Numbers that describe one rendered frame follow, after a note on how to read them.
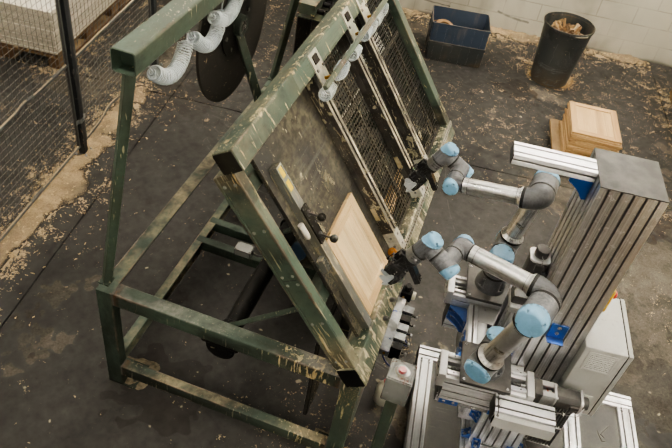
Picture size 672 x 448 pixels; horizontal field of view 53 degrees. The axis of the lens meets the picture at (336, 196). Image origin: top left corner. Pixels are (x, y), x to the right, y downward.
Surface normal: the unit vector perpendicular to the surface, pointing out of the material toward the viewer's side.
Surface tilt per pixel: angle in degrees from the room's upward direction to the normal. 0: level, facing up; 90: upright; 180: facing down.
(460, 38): 90
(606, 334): 0
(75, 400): 0
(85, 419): 0
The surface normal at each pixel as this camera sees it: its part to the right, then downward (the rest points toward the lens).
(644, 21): -0.20, 0.63
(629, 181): 0.13, -0.74
